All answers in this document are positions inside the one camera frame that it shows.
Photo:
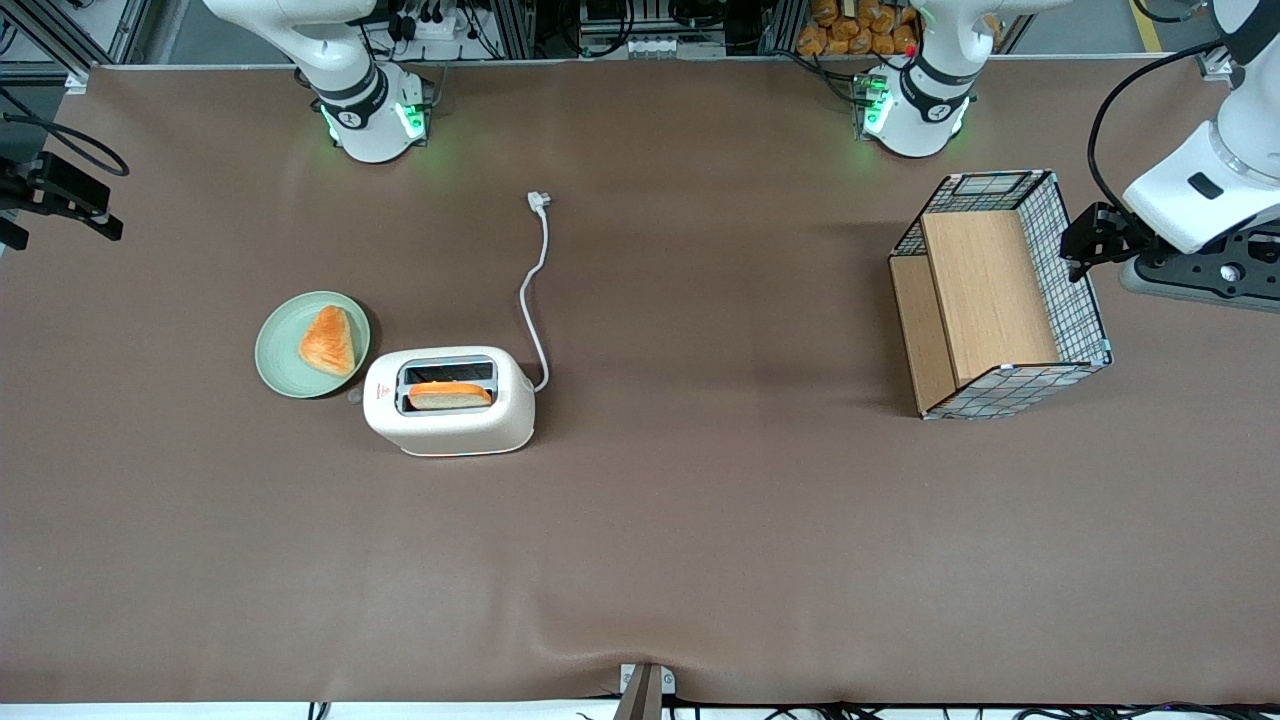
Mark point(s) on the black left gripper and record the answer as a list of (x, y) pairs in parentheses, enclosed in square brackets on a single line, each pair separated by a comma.
[(1112, 228)]

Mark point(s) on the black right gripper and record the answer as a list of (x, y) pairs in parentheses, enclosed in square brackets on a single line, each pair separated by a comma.
[(40, 184)]

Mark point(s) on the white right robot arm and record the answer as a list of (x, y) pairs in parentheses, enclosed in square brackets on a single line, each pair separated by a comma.
[(368, 120)]

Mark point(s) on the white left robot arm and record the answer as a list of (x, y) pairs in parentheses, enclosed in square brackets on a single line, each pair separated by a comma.
[(915, 120)]

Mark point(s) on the white two-slot toaster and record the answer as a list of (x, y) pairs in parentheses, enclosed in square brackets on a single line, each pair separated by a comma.
[(450, 430)]

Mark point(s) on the green round plate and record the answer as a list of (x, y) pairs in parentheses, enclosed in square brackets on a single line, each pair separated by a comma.
[(280, 350)]

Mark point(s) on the triangular toasted bread slice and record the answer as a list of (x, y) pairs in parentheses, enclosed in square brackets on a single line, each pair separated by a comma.
[(330, 345)]

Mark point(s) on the pile of orange bread rolls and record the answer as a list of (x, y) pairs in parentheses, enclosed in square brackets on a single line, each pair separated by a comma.
[(850, 35)]

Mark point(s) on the white power strip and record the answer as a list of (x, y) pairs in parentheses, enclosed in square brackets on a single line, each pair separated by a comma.
[(432, 25)]

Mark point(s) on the bread slice with brown crust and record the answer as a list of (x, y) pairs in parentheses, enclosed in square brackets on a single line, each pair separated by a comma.
[(450, 397)]

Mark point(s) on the brown table mat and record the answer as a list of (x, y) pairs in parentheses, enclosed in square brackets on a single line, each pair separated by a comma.
[(700, 520)]

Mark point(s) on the black electronics box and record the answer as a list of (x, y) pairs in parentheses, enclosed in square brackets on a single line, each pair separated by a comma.
[(650, 20)]

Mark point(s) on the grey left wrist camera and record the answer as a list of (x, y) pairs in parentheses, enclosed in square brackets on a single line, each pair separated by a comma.
[(1200, 273)]

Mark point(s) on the aluminium frame profile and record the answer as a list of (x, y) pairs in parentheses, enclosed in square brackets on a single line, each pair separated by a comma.
[(90, 25)]

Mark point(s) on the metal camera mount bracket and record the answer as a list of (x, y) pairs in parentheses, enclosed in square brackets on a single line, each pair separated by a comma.
[(645, 700)]

